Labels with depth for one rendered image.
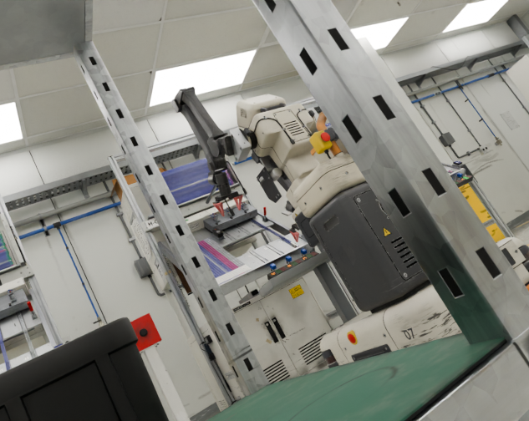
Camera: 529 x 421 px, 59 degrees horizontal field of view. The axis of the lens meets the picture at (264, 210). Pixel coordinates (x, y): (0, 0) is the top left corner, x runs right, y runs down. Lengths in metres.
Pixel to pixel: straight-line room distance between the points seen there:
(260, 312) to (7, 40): 2.35
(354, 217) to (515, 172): 6.07
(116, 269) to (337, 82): 4.28
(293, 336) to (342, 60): 2.69
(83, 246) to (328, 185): 3.29
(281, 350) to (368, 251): 1.43
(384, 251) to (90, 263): 3.35
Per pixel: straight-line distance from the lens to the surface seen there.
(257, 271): 2.60
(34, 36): 0.78
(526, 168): 7.76
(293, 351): 2.91
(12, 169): 4.93
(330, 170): 1.61
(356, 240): 1.59
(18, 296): 2.82
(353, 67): 0.29
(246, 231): 3.00
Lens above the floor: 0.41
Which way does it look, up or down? 13 degrees up
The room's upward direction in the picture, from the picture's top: 29 degrees counter-clockwise
